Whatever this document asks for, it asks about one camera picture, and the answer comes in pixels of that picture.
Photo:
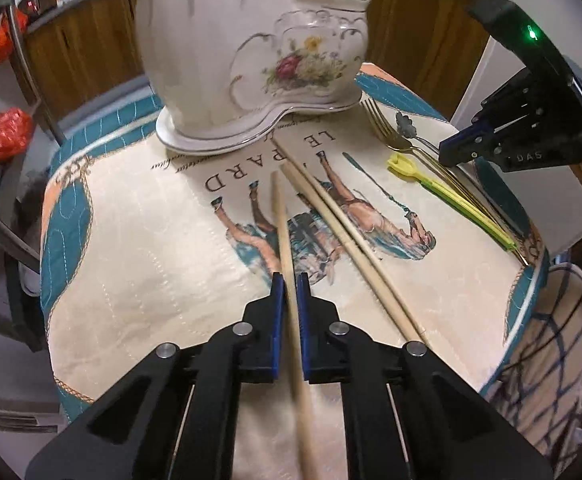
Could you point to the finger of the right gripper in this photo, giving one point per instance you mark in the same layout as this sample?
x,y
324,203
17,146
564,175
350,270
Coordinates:
x,y
465,145

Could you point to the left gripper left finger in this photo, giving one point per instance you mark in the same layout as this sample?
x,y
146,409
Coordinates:
x,y
174,414

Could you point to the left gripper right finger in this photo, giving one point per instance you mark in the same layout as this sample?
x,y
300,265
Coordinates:
x,y
407,414

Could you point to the silver flower spoon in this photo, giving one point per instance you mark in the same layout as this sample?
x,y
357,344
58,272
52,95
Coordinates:
x,y
405,127

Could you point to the yellow tulip plastic utensil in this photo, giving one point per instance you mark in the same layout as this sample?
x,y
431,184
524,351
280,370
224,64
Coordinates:
x,y
403,167

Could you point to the gold slim fork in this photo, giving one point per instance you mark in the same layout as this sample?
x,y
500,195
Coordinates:
x,y
425,162

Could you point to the wooden chopstick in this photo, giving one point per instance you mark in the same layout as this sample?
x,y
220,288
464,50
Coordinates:
x,y
301,393
346,229
351,254

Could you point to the patterned teal table cloth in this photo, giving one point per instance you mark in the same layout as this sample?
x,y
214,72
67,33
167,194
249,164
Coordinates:
x,y
142,245

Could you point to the floral ceramic utensil holder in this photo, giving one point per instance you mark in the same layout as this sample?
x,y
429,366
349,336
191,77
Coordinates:
x,y
227,71

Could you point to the metal shelf rack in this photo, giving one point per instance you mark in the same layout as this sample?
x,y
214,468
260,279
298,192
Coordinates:
x,y
20,213

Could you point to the hanging red plastic bag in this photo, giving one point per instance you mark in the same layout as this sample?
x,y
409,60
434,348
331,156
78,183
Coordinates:
x,y
6,44

